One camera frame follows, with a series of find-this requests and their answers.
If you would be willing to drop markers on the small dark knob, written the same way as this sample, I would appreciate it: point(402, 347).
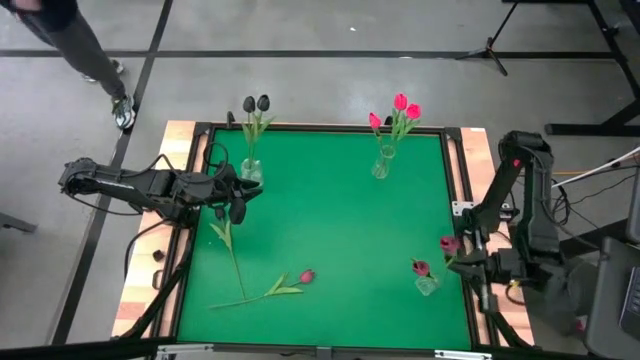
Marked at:
point(158, 255)

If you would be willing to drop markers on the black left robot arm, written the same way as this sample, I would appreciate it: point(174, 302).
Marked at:
point(115, 182)

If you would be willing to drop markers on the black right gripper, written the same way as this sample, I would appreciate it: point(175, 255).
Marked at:
point(510, 270)

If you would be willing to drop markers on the black floor tripod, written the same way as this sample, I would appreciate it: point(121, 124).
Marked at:
point(489, 50)

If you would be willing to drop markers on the black laptop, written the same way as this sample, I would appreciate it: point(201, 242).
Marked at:
point(631, 302)

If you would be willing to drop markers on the white arm base bracket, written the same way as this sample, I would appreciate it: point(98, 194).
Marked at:
point(460, 206)

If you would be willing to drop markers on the pale metal frame bracket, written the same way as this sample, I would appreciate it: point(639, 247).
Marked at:
point(182, 348)
point(462, 355)

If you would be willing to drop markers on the grey furniture leg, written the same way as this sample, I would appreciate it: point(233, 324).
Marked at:
point(15, 223)

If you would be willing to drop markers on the small glass vase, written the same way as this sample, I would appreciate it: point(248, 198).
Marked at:
point(426, 286)

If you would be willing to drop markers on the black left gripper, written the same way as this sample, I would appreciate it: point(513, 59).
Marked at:
point(220, 187)

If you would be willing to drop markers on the small red white object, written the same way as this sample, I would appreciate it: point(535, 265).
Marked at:
point(580, 322)

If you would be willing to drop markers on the walking person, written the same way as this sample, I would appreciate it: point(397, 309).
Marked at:
point(80, 45)

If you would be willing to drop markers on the tall slim glass vase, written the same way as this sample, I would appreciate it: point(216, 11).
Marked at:
point(382, 167)

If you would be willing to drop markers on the black frame clamp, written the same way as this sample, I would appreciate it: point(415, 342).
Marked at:
point(230, 119)
point(388, 120)

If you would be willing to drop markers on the black desk leg frame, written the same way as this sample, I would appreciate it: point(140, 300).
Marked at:
point(590, 129)

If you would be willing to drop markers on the green table mat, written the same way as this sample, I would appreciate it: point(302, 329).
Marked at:
point(325, 225)

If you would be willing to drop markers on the cut crystal glass vase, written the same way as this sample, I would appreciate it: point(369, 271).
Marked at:
point(251, 172)

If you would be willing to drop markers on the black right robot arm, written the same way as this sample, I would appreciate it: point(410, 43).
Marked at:
point(537, 200)

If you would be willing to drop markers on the black table frame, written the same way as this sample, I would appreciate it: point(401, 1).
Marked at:
point(300, 127)

